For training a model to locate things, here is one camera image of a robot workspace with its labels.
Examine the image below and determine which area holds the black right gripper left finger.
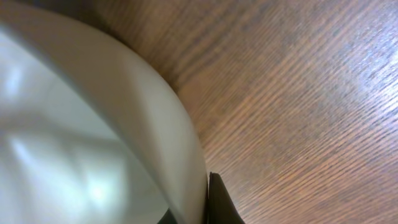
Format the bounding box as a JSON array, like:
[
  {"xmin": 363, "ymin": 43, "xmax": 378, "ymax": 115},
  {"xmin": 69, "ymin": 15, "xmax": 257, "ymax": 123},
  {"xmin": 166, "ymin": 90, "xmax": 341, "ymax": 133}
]
[{"xmin": 157, "ymin": 209, "xmax": 178, "ymax": 224}]

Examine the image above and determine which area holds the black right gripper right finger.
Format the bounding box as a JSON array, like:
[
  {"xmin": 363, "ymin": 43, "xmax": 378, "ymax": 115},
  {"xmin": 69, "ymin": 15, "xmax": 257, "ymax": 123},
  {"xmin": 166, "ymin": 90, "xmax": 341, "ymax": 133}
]
[{"xmin": 208, "ymin": 172, "xmax": 244, "ymax": 224}]

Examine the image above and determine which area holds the cream bowl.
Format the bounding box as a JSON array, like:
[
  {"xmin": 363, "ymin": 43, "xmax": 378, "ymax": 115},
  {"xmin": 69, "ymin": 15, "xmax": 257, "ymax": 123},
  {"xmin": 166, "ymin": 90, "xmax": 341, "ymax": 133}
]
[{"xmin": 1, "ymin": 1, "xmax": 208, "ymax": 223}]

